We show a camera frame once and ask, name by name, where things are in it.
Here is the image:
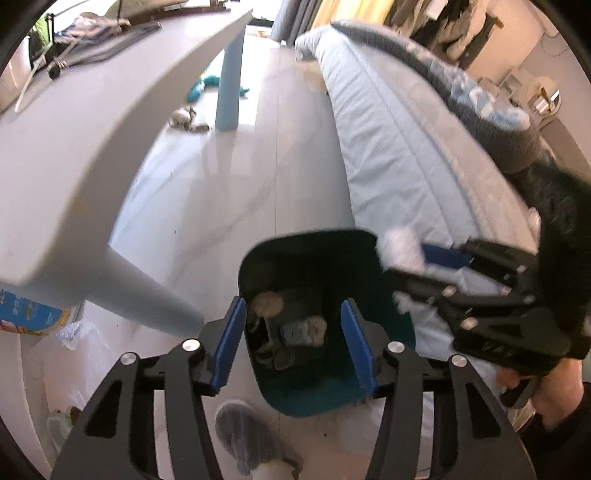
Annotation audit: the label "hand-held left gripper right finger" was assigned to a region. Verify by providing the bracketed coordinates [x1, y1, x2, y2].
[341, 298, 536, 480]

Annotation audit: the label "white stick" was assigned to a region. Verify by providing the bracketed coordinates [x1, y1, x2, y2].
[14, 44, 51, 114]

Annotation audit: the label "hanging clothes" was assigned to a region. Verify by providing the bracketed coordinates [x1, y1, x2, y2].
[388, 0, 504, 63]

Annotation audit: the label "teal toy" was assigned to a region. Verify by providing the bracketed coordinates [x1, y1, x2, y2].
[186, 69, 251, 103]

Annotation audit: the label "person's right hand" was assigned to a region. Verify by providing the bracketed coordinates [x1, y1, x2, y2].
[496, 357, 587, 430]

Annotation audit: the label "grey headboard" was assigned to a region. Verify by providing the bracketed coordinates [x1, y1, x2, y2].
[540, 115, 587, 171]

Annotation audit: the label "black fuzzy garment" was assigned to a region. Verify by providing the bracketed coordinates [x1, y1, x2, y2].
[529, 164, 591, 361]

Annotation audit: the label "brown tape roll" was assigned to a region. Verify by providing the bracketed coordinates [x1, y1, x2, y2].
[249, 292, 284, 319]

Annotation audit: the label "person's grey slipper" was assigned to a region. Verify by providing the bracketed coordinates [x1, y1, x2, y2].
[215, 401, 303, 478]

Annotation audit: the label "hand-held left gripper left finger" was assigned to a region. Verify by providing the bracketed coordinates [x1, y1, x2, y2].
[51, 298, 247, 480]

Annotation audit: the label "clear plastic bag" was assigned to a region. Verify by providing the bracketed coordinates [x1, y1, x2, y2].
[55, 320, 100, 354]

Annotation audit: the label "grey curtain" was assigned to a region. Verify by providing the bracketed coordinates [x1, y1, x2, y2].
[270, 0, 319, 44]

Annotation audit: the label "blue printed bag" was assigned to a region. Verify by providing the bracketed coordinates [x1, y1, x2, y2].
[0, 288, 72, 337]

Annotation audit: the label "bed mattress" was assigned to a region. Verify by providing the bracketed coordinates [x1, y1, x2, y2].
[295, 25, 546, 416]

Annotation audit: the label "small keychain toy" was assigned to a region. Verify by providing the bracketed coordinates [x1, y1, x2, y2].
[168, 105, 211, 134]

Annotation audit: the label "grey fluffy blanket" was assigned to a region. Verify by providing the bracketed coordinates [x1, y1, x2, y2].
[332, 21, 555, 174]

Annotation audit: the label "light blue table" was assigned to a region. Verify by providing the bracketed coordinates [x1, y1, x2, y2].
[0, 7, 254, 340]

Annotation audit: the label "green item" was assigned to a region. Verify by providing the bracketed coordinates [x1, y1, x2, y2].
[28, 13, 56, 61]

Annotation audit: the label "white tissue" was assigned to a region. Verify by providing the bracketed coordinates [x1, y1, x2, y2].
[375, 229, 428, 273]

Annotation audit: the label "dark teal trash bin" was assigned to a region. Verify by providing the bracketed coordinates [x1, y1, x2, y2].
[236, 229, 417, 418]

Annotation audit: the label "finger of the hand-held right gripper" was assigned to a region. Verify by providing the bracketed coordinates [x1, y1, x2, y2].
[422, 237, 541, 296]
[383, 269, 483, 335]

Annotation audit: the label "blue tissue packet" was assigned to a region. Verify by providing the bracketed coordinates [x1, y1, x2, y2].
[279, 320, 326, 349]

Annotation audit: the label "yellow curtain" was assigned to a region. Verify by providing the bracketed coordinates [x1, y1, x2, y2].
[311, 0, 352, 28]

